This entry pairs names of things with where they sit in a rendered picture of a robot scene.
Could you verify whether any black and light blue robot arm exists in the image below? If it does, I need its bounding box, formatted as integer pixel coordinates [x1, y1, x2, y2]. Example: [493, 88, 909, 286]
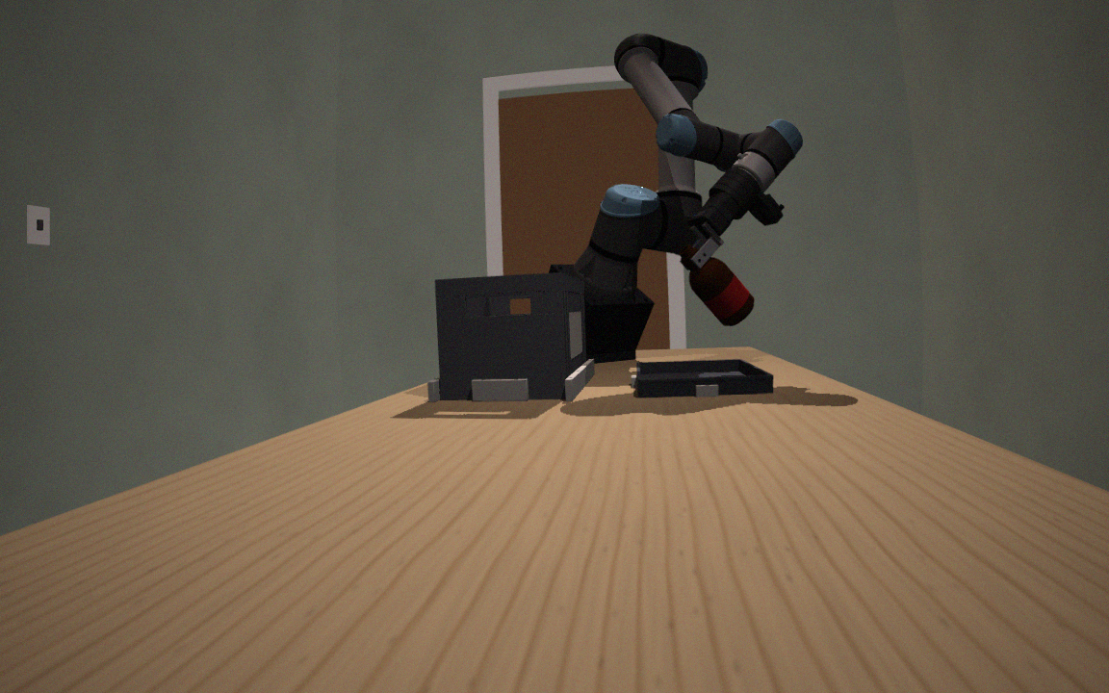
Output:
[571, 34, 803, 300]

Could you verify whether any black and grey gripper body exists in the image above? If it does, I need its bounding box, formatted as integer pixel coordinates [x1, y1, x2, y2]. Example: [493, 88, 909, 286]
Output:
[686, 152, 785, 240]

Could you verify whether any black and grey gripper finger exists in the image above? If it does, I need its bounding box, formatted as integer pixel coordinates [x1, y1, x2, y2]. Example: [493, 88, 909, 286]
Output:
[690, 222, 724, 269]
[680, 225, 708, 271]

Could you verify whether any brown bottle with red label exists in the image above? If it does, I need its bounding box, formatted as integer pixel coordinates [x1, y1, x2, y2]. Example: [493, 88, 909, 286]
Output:
[679, 244, 754, 326]

